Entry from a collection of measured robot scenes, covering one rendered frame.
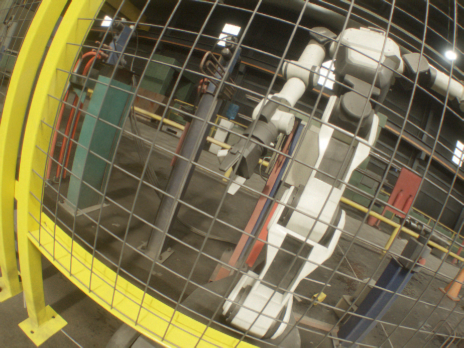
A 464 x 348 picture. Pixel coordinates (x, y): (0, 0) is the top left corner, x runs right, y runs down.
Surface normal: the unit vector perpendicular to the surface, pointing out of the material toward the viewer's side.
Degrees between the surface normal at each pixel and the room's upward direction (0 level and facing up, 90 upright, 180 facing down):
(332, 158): 85
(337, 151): 85
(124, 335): 30
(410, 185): 90
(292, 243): 87
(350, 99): 65
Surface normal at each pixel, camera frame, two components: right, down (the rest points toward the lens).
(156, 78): -0.20, 0.10
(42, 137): 0.90, 0.41
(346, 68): -0.54, 0.29
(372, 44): -0.27, -0.42
